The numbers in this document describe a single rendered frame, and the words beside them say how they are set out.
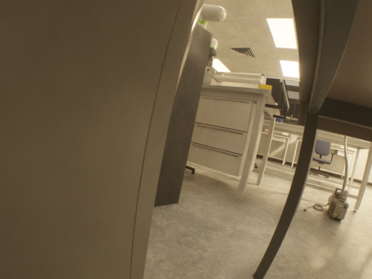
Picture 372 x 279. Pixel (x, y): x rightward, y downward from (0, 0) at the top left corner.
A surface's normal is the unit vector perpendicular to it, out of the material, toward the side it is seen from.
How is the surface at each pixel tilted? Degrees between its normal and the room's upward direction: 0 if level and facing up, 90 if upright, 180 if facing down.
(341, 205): 88
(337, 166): 90
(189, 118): 90
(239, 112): 90
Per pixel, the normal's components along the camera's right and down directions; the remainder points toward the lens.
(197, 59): 0.66, 0.18
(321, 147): -0.54, -0.22
